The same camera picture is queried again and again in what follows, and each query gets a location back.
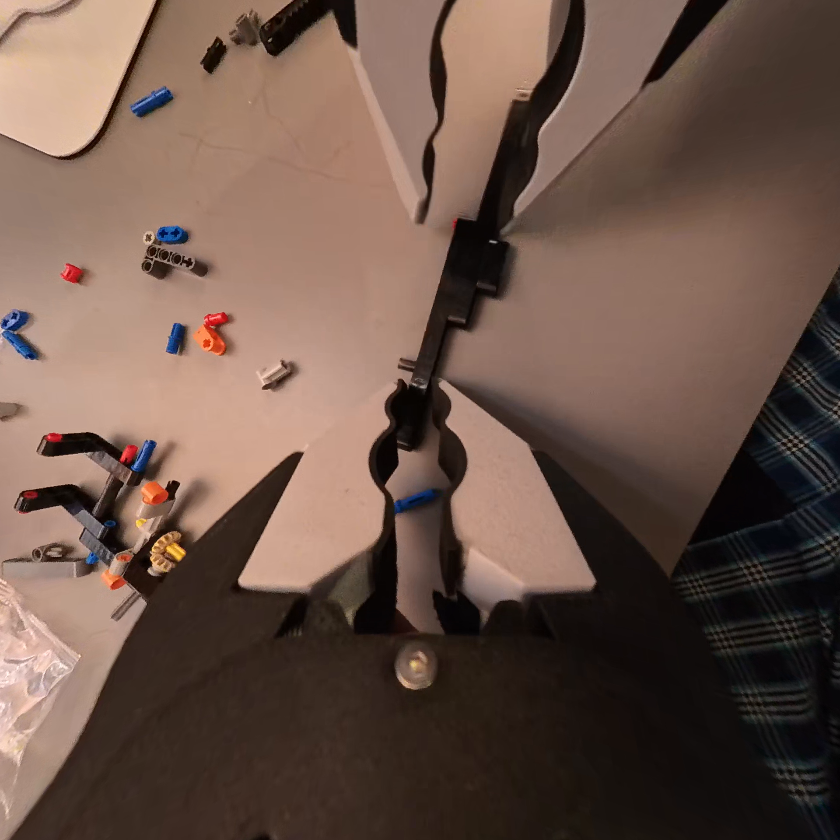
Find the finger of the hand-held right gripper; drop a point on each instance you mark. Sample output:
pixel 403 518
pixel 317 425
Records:
pixel 604 52
pixel 394 65

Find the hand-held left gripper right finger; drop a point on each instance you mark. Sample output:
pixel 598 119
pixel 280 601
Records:
pixel 525 518

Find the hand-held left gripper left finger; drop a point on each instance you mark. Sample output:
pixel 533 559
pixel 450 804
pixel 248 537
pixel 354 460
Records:
pixel 315 525

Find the long blue lego pin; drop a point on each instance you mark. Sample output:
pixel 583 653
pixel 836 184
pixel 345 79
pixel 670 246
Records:
pixel 415 500

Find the orange lego connector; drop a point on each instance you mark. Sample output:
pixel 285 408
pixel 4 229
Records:
pixel 210 340

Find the black lego beam assembly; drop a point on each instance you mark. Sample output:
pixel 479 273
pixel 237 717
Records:
pixel 459 275

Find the black lego gear rack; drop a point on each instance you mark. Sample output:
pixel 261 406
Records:
pixel 289 29

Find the small grey lego piece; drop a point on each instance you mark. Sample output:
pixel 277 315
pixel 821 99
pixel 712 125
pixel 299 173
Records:
pixel 244 29

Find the light grey lego pin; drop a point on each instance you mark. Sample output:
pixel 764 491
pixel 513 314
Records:
pixel 274 375

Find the small black lego piece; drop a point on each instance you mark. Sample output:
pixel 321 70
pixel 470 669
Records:
pixel 213 55

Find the red lego pin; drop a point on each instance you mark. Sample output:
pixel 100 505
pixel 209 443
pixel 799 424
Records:
pixel 215 319

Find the yellow black lego model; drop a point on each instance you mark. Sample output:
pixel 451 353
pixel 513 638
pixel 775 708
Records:
pixel 69 445

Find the small blue lego liftarm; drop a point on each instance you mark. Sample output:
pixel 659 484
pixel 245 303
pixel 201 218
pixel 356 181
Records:
pixel 172 234

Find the dark grey lego angle beam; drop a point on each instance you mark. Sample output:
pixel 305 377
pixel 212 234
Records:
pixel 172 258

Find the red lego bush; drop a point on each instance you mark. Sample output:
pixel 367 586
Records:
pixel 71 273

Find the blue lego connector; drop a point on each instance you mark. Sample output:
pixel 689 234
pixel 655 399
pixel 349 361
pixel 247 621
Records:
pixel 14 319

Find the blue plaid shirt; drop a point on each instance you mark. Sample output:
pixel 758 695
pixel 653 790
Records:
pixel 774 623

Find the clear plastic bag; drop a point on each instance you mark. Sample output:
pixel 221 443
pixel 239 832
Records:
pixel 29 669

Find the white board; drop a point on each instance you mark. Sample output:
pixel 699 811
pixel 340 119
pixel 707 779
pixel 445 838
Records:
pixel 65 72

